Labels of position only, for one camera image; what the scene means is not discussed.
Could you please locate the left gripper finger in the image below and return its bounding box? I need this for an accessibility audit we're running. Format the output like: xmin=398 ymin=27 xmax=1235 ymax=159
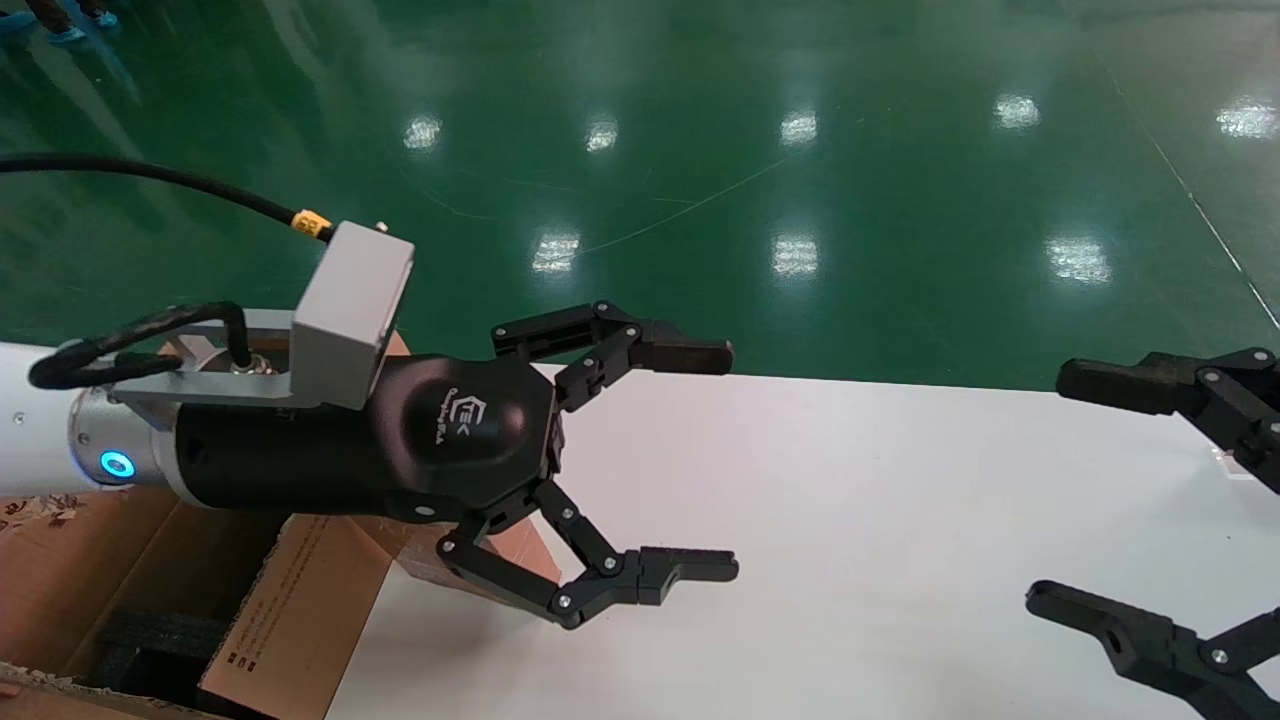
xmin=437 ymin=478 xmax=741 ymax=631
xmin=492 ymin=300 xmax=734 ymax=413

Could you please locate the big open cardboard box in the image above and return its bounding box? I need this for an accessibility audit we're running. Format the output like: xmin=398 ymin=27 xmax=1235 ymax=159
xmin=0 ymin=330 xmax=471 ymax=720

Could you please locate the black foam insert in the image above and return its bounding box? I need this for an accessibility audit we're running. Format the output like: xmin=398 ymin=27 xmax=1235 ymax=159
xmin=90 ymin=608 xmax=241 ymax=701

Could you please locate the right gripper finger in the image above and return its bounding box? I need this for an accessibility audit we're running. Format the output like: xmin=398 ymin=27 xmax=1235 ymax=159
xmin=1056 ymin=347 xmax=1280 ymax=496
xmin=1025 ymin=578 xmax=1280 ymax=720

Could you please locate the silver camera mount bracket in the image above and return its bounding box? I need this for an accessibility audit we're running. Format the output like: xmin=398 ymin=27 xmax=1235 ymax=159
xmin=110 ymin=310 xmax=301 ymax=406

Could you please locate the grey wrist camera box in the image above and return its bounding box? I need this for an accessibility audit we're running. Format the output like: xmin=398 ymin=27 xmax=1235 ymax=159
xmin=290 ymin=220 xmax=416 ymax=411

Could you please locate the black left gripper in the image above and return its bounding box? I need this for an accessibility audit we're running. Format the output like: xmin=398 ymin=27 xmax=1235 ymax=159
xmin=160 ymin=352 xmax=567 ymax=524

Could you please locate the thick black looped cable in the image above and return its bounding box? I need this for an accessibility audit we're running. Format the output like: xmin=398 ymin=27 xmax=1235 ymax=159
xmin=28 ymin=300 xmax=253 ymax=391

